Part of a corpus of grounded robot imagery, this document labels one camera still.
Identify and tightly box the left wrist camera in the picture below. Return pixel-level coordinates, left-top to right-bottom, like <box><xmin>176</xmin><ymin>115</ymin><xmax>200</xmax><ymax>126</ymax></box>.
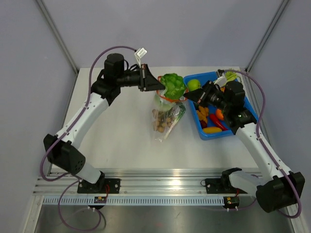
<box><xmin>134</xmin><ymin>47</ymin><xmax>147</xmax><ymax>67</ymax></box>

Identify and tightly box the blue plastic bin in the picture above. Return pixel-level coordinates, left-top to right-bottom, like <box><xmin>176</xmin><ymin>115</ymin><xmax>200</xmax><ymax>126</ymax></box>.
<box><xmin>183</xmin><ymin>71</ymin><xmax>259</xmax><ymax>141</ymax></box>

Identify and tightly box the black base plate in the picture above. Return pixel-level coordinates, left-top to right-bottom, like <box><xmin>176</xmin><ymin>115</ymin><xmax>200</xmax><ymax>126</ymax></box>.
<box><xmin>204</xmin><ymin>178</ymin><xmax>246</xmax><ymax>195</ymax></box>
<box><xmin>77</xmin><ymin>178</ymin><xmax>121</xmax><ymax>194</ymax></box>

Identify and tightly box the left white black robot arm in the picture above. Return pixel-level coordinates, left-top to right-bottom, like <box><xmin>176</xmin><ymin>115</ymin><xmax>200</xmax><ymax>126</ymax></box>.
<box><xmin>44</xmin><ymin>53</ymin><xmax>165</xmax><ymax>193</ymax></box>

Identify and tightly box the longan bunch with leaves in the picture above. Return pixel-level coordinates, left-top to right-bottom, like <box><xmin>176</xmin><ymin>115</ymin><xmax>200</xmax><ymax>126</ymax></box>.
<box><xmin>152</xmin><ymin>109</ymin><xmax>176</xmax><ymax>133</ymax></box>

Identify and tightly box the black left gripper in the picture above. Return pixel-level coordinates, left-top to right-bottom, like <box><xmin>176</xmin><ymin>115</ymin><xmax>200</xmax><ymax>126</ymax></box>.
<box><xmin>117</xmin><ymin>63</ymin><xmax>165</xmax><ymax>91</ymax></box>

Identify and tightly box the red chili pepper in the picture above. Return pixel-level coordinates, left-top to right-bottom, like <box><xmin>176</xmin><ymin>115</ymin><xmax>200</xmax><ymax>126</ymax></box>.
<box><xmin>209</xmin><ymin>114</ymin><xmax>228</xmax><ymax>131</ymax></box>

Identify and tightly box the napa cabbage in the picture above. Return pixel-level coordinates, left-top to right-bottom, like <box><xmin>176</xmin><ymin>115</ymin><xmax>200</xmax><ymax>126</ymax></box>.
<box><xmin>154</xmin><ymin>73</ymin><xmax>188</xmax><ymax>111</ymax></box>

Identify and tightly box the yellow mango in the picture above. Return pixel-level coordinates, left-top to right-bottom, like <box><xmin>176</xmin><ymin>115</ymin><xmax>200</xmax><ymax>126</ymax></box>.
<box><xmin>202</xmin><ymin>127</ymin><xmax>222</xmax><ymax>134</ymax></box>

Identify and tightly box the orange fruit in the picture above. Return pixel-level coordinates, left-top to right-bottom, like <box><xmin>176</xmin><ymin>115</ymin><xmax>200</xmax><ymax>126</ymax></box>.
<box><xmin>215</xmin><ymin>109</ymin><xmax>224</xmax><ymax>121</ymax></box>

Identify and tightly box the light green leafy vegetable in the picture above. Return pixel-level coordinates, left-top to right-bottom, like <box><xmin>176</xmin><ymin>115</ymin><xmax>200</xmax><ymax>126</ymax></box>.
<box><xmin>225</xmin><ymin>71</ymin><xmax>239</xmax><ymax>82</ymax></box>

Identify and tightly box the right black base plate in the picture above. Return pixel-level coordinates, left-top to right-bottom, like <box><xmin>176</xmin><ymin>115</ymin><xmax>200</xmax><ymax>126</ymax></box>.
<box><xmin>204</xmin><ymin>178</ymin><xmax>246</xmax><ymax>195</ymax></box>

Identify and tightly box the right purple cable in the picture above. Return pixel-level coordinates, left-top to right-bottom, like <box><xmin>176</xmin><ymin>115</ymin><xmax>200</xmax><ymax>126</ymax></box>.
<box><xmin>201</xmin><ymin>69</ymin><xmax>303</xmax><ymax>219</ymax></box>

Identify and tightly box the clear zip bag orange zipper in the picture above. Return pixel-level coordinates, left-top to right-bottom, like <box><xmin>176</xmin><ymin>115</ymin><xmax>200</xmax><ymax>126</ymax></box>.
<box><xmin>152</xmin><ymin>73</ymin><xmax>188</xmax><ymax>141</ymax></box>

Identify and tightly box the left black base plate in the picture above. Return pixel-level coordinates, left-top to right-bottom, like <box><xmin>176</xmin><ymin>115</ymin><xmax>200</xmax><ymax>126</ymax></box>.
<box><xmin>77</xmin><ymin>178</ymin><xmax>121</xmax><ymax>194</ymax></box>

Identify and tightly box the aluminium rail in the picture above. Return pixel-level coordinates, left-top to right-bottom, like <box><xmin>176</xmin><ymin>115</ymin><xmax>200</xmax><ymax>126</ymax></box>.
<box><xmin>33</xmin><ymin>169</ymin><xmax>222</xmax><ymax>196</ymax></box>

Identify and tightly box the dark purple fruit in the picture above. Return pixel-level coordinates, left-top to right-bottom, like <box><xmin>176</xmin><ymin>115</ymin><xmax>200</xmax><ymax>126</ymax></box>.
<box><xmin>200</xmin><ymin>121</ymin><xmax>207</xmax><ymax>129</ymax></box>

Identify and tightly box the purple cable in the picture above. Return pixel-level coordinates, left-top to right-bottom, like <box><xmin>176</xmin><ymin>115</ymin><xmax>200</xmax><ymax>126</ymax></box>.
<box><xmin>40</xmin><ymin>46</ymin><xmax>138</xmax><ymax>231</ymax></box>
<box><xmin>201</xmin><ymin>69</ymin><xmax>303</xmax><ymax>219</ymax></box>

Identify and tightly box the green scallion bunch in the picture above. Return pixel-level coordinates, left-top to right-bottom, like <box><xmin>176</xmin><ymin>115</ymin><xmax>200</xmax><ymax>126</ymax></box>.
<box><xmin>169</xmin><ymin>102</ymin><xmax>186</xmax><ymax>124</ymax></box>

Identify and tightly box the white slotted cable duct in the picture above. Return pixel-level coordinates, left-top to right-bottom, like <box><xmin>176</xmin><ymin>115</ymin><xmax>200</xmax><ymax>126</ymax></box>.
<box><xmin>43</xmin><ymin>196</ymin><xmax>224</xmax><ymax>206</ymax></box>

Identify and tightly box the orange ginger root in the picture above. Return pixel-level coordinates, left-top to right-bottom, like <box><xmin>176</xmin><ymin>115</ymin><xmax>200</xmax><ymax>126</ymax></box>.
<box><xmin>196</xmin><ymin>106</ymin><xmax>209</xmax><ymax>123</ymax></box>

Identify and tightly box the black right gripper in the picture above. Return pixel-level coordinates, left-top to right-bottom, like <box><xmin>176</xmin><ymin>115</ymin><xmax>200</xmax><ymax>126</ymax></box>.
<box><xmin>184</xmin><ymin>81</ymin><xmax>231</xmax><ymax>113</ymax></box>

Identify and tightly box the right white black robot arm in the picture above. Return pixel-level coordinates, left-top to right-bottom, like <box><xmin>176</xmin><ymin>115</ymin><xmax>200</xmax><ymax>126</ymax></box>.
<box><xmin>184</xmin><ymin>81</ymin><xmax>305</xmax><ymax>218</ymax></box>

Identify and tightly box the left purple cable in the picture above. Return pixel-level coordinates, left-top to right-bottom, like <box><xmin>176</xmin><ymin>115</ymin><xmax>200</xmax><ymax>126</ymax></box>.
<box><xmin>40</xmin><ymin>46</ymin><xmax>138</xmax><ymax>231</ymax></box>

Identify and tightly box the green apple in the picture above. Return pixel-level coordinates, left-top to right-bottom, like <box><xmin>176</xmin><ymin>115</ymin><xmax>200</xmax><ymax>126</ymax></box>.
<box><xmin>187</xmin><ymin>79</ymin><xmax>201</xmax><ymax>91</ymax></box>

